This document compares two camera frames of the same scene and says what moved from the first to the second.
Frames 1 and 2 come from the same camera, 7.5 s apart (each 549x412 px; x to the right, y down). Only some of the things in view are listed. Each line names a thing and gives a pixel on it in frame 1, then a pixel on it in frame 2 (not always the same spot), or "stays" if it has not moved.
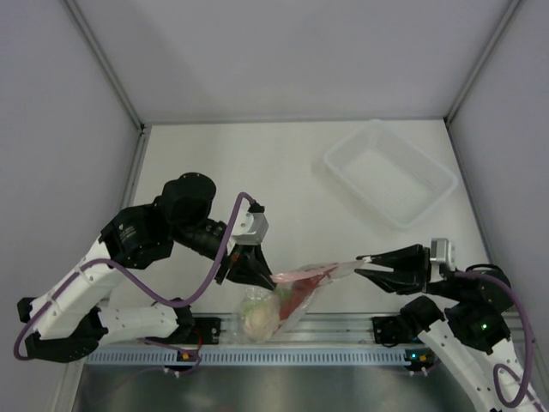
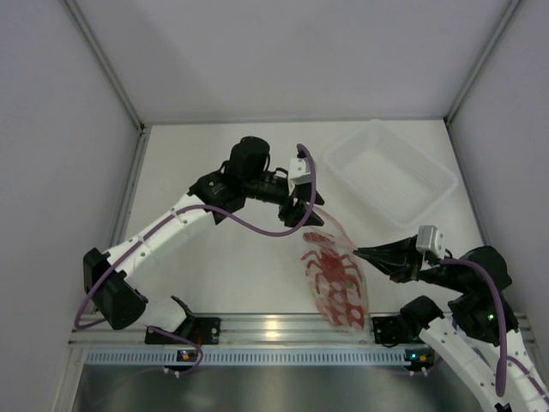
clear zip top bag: x=261 y=313 -> x=336 y=277
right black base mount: x=389 y=331 stays
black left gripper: x=238 y=265 -> x=292 y=215
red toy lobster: x=304 y=281 -> x=338 y=283
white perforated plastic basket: x=395 y=178 stays
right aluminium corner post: x=514 y=4 stays
